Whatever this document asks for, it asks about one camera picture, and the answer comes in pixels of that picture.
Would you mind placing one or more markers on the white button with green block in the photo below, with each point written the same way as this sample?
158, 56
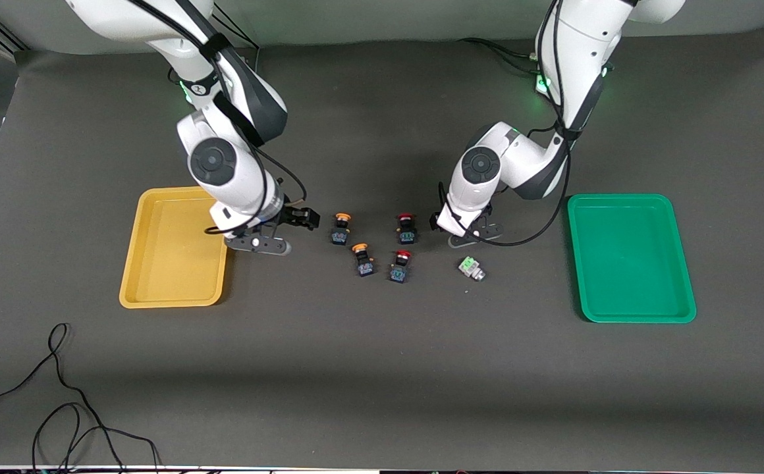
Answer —
471, 267

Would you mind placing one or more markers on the yellow-capped black push button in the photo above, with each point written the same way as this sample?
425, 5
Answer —
340, 232
363, 263

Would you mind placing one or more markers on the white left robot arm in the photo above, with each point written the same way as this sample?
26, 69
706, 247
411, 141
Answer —
487, 171

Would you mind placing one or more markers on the red-capped black push button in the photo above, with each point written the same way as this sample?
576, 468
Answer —
399, 270
406, 232

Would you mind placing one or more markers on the dark grey table mat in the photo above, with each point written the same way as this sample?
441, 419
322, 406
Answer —
382, 368

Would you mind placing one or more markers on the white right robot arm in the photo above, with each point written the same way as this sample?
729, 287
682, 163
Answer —
230, 171

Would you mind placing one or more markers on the green plastic tray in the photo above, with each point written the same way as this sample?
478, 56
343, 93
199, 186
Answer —
629, 257

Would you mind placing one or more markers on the yellow plastic tray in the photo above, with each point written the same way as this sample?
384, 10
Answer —
171, 263

